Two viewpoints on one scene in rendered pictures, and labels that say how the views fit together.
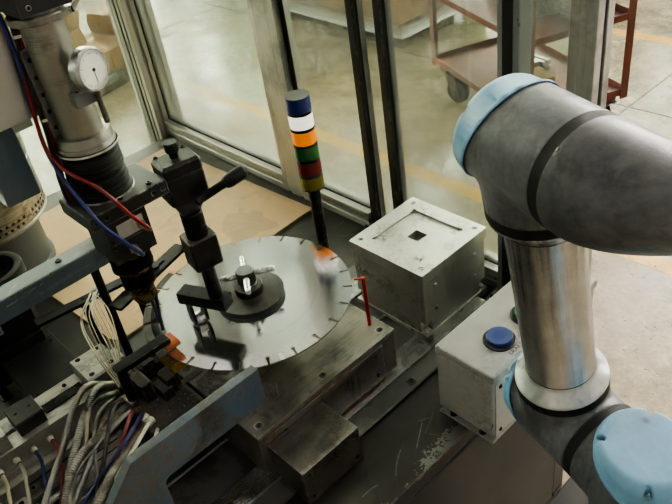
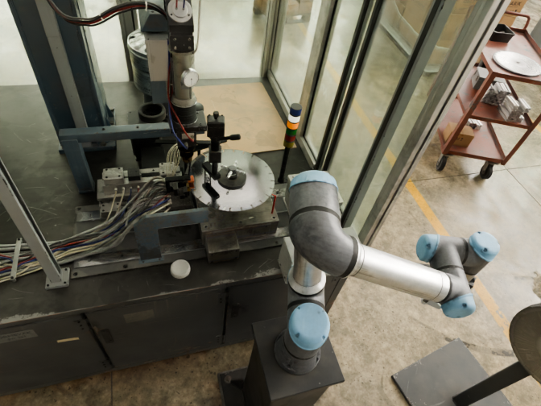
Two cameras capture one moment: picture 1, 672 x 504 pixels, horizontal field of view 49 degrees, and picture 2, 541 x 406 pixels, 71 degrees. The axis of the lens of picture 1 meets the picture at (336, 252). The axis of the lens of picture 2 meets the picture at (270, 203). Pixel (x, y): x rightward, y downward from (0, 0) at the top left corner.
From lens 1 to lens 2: 0.39 m
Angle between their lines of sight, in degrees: 16
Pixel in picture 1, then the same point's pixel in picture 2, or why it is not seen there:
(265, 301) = (233, 184)
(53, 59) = (179, 68)
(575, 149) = (304, 217)
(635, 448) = (306, 319)
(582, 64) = (398, 167)
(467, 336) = not seen: hidden behind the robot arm
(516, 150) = (295, 203)
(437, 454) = (263, 275)
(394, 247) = not seen: hidden behind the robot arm
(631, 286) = not seen: hidden behind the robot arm
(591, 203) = (298, 238)
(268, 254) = (250, 163)
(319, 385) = (236, 225)
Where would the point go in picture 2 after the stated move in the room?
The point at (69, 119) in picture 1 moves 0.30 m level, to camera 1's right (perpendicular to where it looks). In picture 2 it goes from (178, 90) to (274, 125)
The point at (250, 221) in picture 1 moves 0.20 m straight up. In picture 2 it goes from (269, 138) to (274, 105)
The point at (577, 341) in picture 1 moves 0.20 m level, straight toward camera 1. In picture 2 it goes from (307, 272) to (255, 316)
